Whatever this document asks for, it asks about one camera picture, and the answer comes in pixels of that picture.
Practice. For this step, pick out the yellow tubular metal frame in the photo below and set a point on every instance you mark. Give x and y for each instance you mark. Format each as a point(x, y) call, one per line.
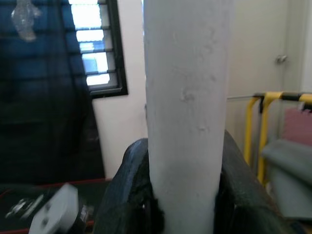
point(264, 122)

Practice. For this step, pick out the crumpled clear plastic piece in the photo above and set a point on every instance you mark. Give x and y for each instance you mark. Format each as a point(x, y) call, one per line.
point(24, 19)

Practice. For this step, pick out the silver broom white grip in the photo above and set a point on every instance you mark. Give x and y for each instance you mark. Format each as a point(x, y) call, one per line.
point(187, 97)

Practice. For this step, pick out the black framed louvre window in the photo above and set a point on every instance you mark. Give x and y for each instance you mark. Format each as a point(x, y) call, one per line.
point(93, 36)

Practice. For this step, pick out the dark blue panel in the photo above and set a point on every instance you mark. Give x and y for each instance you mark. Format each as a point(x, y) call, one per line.
point(36, 97)

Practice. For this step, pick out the white door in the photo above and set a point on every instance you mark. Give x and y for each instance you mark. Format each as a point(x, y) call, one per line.
point(256, 48)

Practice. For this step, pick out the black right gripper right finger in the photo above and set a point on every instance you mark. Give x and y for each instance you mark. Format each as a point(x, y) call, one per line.
point(243, 207)

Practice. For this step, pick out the small black bench pad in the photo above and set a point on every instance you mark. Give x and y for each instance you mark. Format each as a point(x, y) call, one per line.
point(14, 192)

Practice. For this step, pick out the pink foam mat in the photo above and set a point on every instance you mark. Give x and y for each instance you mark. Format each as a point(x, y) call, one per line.
point(299, 126)

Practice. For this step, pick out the grey cushion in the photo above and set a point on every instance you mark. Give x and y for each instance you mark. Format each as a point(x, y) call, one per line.
point(287, 175)

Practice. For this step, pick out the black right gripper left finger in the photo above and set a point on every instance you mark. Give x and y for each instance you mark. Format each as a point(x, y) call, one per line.
point(126, 195)

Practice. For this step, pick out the grey metal bar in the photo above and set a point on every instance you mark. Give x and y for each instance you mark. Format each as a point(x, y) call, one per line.
point(241, 97)

